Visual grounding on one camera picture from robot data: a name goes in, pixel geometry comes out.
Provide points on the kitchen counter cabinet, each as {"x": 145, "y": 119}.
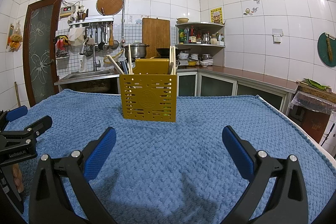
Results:
{"x": 220, "y": 81}

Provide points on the wooden crate with greens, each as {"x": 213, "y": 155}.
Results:
{"x": 316, "y": 89}

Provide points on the yellow wall poster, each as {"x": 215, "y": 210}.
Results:
{"x": 216, "y": 15}

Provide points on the left hand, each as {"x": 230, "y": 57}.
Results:
{"x": 18, "y": 178}

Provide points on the beige bowl on shelf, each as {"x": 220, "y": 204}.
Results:
{"x": 182, "y": 20}

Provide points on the dark glass door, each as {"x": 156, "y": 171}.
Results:
{"x": 39, "y": 56}

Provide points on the steel utensil rack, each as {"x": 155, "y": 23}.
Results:
{"x": 91, "y": 19}

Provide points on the blue fluffy towel mat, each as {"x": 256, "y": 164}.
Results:
{"x": 177, "y": 172}

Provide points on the steel faucet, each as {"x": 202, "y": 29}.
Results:
{"x": 89, "y": 49}

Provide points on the yellow perforated utensil holder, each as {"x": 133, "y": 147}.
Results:
{"x": 149, "y": 94}

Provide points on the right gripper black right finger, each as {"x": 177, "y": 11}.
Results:
{"x": 287, "y": 202}

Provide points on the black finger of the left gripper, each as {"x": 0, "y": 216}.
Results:
{"x": 29, "y": 133}
{"x": 11, "y": 115}

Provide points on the corner shelf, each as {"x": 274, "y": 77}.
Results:
{"x": 202, "y": 38}

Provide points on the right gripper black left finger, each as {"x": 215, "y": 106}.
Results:
{"x": 49, "y": 202}

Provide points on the steel sink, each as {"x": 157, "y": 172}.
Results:
{"x": 77, "y": 77}

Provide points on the green round wall board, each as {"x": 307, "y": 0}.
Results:
{"x": 326, "y": 48}

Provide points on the white wall socket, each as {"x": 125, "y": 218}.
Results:
{"x": 277, "y": 35}

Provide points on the steel cooking pot with lid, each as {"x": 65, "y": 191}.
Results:
{"x": 137, "y": 50}

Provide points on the wooden cutting board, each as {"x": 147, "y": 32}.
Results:
{"x": 155, "y": 34}

